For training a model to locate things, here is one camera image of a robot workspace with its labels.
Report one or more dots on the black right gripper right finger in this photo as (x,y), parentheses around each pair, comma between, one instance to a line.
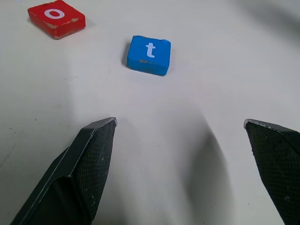
(276,159)

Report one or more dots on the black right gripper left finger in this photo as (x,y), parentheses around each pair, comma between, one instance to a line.
(89,164)

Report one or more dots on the blue letter tile t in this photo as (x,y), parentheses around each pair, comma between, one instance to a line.
(140,56)

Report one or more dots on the red letter tile o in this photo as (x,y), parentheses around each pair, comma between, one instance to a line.
(68,25)

